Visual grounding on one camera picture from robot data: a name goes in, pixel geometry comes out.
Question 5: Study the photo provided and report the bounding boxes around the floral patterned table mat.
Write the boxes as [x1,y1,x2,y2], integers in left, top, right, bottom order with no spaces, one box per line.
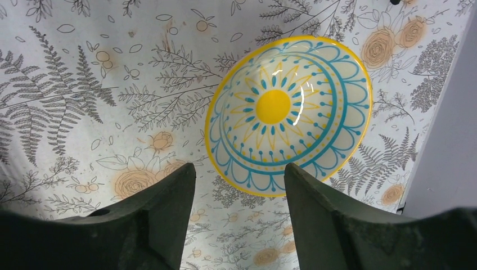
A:
[1,1,476,269]

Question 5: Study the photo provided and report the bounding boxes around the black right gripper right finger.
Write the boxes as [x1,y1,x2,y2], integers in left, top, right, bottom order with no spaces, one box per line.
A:
[284,163,476,269]

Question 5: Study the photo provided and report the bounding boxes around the yellow dotted white bowl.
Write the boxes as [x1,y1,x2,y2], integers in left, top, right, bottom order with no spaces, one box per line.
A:
[204,35,372,197]

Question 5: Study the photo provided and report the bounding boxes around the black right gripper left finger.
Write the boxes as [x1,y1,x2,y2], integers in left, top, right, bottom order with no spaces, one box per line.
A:
[1,163,196,269]

